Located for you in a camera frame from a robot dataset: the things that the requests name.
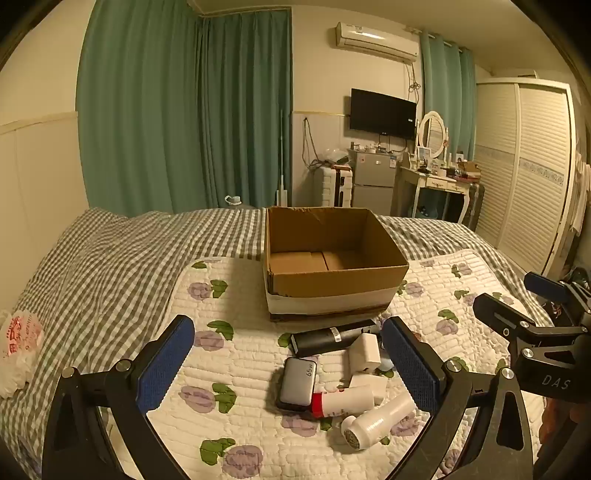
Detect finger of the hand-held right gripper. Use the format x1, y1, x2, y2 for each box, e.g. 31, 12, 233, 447
523, 271, 591, 315
473, 292, 590, 352

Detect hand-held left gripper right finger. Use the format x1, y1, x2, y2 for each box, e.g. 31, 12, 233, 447
381, 316, 539, 480

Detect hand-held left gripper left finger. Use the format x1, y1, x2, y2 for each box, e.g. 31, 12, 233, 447
42, 315, 197, 480

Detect small white box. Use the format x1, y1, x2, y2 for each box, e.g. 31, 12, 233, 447
348, 372, 387, 405

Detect white plug adapter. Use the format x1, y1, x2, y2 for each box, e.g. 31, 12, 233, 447
348, 333, 382, 374

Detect white tube with red cap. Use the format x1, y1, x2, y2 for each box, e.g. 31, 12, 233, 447
310, 385, 376, 419

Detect black tube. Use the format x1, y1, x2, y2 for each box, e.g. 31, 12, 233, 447
290, 319, 378, 358

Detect grey charger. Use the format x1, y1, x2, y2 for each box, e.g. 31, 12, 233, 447
276, 357, 319, 413

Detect person's right hand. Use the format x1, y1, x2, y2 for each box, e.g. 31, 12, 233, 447
542, 399, 591, 446

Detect white floral quilted mat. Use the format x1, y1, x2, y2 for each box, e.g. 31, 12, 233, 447
104, 249, 555, 480

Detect hanging white clothes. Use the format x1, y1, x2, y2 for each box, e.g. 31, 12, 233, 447
570, 152, 591, 237

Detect dark suitcase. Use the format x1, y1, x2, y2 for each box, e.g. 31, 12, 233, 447
464, 182, 486, 232

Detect white louvred wardrobe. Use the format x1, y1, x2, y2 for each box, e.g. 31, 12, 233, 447
473, 76, 585, 280

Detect white dressing table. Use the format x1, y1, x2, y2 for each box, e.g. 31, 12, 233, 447
392, 165, 481, 227

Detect red and white plastic bag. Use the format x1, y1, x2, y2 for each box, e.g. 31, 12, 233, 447
0, 308, 45, 400

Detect silver small fridge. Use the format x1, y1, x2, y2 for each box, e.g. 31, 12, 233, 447
347, 150, 399, 216

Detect white oval mirror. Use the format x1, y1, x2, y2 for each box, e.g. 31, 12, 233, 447
418, 111, 450, 160

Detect white suitcase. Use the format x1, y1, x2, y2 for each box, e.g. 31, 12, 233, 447
310, 166, 355, 210

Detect white mop pole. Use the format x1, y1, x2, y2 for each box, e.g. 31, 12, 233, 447
276, 108, 288, 208

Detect narrow green curtain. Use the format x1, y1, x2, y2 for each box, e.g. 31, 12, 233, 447
419, 34, 477, 162

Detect white air conditioner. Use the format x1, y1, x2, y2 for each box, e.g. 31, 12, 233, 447
333, 21, 419, 64

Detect black wall television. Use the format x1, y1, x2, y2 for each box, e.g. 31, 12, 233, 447
349, 88, 417, 140

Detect wall cables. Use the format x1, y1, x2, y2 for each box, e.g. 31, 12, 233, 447
302, 116, 325, 169

